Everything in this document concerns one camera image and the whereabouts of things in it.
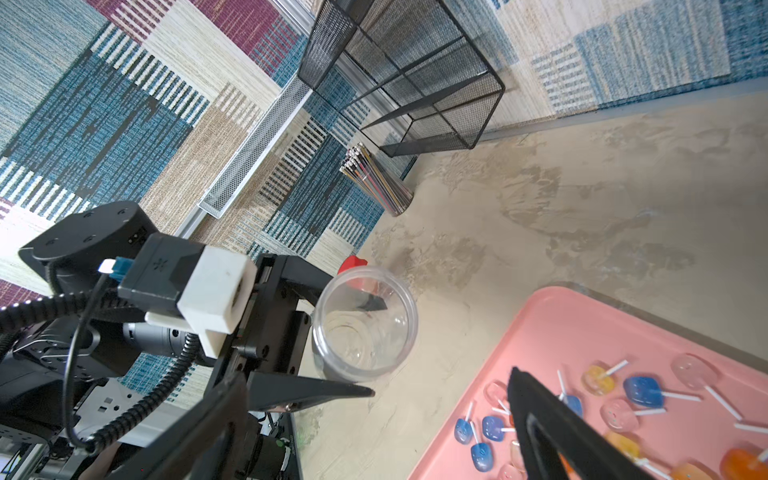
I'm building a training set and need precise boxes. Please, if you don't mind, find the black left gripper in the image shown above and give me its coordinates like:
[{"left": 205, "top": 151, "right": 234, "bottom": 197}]
[{"left": 203, "top": 254, "right": 386, "bottom": 412}]

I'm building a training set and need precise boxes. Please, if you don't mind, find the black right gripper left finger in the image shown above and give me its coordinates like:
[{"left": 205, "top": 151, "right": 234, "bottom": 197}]
[{"left": 109, "top": 373, "right": 249, "bottom": 479}]

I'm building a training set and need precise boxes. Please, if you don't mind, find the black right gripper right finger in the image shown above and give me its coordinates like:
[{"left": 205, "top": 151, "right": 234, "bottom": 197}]
[{"left": 507, "top": 367, "right": 650, "bottom": 479}]

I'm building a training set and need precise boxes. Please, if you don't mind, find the candy jar patterned lid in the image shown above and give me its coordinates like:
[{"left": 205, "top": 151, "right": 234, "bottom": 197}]
[{"left": 311, "top": 265, "right": 419, "bottom": 383}]

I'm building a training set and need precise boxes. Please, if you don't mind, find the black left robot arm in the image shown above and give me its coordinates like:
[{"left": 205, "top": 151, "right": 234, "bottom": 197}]
[{"left": 1, "top": 201, "right": 372, "bottom": 479}]

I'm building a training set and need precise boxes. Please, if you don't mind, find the candy jar red lid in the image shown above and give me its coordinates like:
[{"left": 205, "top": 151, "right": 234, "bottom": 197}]
[{"left": 338, "top": 255, "right": 368, "bottom": 274}]

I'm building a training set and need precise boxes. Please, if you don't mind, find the yellow lollipop candy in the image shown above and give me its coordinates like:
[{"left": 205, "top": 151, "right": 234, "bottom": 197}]
[{"left": 581, "top": 359, "right": 629, "bottom": 396}]

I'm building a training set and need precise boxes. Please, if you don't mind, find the blue lollipop candy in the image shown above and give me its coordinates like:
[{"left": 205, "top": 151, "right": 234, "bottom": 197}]
[{"left": 623, "top": 376, "right": 702, "bottom": 409}]

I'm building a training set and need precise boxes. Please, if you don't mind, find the pink plastic tray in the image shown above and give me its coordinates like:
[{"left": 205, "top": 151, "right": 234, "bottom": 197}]
[{"left": 410, "top": 287, "right": 767, "bottom": 479}]

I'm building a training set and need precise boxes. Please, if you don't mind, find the pink lollipop candy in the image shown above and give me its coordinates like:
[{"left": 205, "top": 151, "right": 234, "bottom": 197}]
[{"left": 670, "top": 353, "right": 744, "bottom": 422}]

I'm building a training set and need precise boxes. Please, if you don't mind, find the cup of coloured pencils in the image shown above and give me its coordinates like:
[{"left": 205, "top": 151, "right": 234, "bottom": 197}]
[{"left": 340, "top": 143, "right": 414, "bottom": 217}]

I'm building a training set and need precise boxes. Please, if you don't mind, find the orange lollipop candy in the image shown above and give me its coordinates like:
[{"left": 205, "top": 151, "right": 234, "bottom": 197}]
[{"left": 719, "top": 448, "right": 768, "bottom": 480}]

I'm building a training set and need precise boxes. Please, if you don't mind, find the white wire mesh basket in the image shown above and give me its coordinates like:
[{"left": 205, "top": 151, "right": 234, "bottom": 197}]
[{"left": 197, "top": 75, "right": 311, "bottom": 218}]

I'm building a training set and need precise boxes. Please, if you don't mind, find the black wire shelf rack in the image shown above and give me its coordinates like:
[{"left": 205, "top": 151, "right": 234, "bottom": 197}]
[{"left": 298, "top": 1, "right": 513, "bottom": 157}]

